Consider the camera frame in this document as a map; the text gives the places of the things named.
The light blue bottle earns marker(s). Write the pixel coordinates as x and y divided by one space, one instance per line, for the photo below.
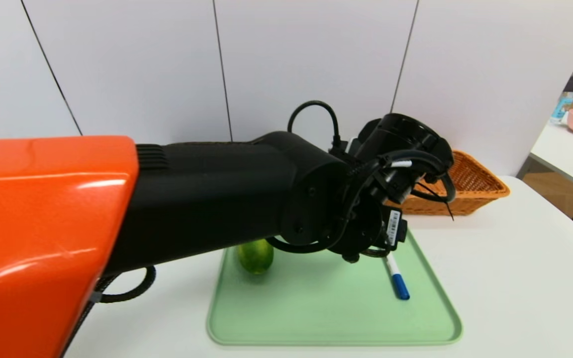
562 107

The orange wicker basket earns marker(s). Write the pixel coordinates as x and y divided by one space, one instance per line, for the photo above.
475 189

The white marker with blue cap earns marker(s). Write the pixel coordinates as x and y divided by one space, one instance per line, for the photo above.
398 283

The green lime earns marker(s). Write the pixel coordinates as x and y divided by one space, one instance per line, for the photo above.
255 258

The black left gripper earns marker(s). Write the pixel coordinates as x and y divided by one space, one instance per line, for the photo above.
395 227

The orange and black left arm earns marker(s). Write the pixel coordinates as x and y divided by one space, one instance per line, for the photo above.
217 199

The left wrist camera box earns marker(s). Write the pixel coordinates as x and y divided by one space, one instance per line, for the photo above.
352 145

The light green plastic tray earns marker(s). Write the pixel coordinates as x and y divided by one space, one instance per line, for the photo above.
326 308

